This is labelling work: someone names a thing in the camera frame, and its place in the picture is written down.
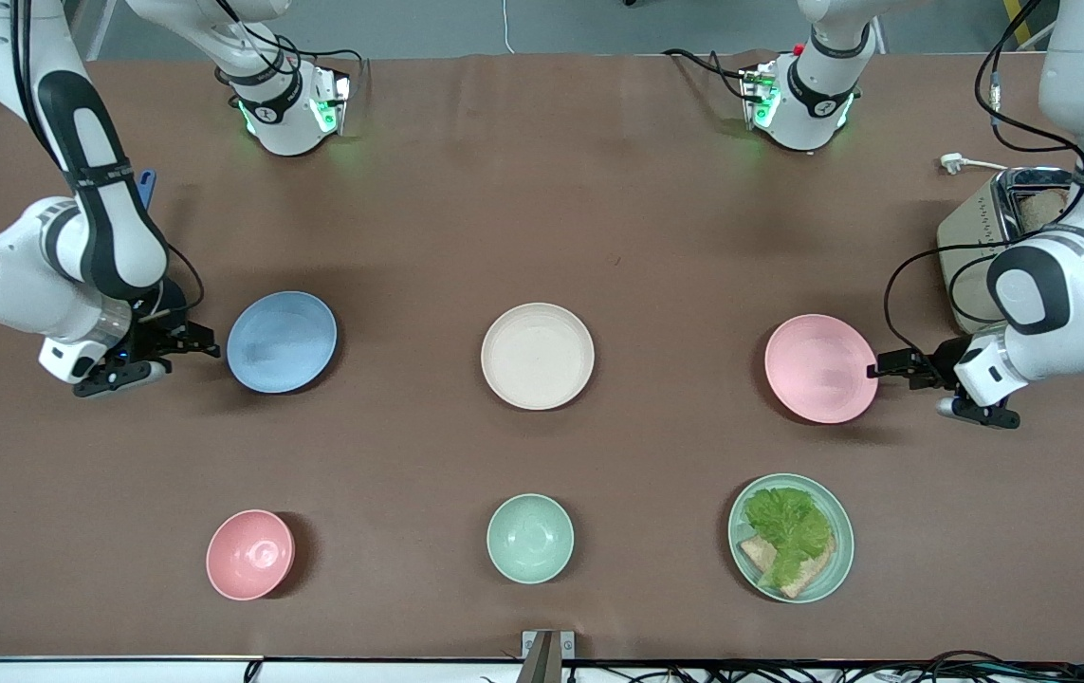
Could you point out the green lit base connector box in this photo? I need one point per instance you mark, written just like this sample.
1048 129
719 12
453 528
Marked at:
331 100
760 95

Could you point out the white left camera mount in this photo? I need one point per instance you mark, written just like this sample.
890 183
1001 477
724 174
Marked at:
981 378

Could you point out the small deep pink bowl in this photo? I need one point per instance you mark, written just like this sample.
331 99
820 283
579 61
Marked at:
249 555

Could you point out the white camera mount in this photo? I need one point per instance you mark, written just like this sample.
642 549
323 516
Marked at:
981 378
69 359

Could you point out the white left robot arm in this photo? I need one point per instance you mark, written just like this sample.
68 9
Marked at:
1073 294

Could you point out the blue shallow bowl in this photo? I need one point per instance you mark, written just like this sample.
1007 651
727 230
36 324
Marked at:
281 343

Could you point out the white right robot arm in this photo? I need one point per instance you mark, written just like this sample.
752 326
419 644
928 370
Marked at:
10 285

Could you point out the beige chrome toaster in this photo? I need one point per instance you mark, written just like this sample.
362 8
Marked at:
973 247

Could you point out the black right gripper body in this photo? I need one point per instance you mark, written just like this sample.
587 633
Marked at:
159 335

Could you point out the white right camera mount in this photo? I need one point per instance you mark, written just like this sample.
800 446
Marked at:
69 359

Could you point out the beige shallow bowl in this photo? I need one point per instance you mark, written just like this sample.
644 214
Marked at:
538 357

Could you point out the white power plug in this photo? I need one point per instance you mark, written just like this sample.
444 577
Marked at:
953 163

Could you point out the green lettuce leaf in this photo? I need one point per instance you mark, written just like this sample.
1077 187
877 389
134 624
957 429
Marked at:
788 526

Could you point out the brown table cover sheet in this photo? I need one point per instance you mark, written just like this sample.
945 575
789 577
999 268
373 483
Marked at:
409 237

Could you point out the brown toast slice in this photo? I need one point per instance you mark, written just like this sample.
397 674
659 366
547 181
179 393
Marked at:
1042 209

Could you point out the brown bread slice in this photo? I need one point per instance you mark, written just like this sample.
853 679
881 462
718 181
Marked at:
812 572

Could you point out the pink shallow bowl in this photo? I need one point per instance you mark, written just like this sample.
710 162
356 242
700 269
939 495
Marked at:
818 368

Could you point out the small deep green bowl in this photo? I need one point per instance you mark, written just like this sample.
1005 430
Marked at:
530 538

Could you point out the grey metal camera bracket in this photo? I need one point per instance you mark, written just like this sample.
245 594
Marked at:
546 656

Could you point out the green plate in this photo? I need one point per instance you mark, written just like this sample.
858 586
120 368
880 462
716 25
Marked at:
840 555

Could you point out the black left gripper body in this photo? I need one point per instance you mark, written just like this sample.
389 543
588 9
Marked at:
940 367

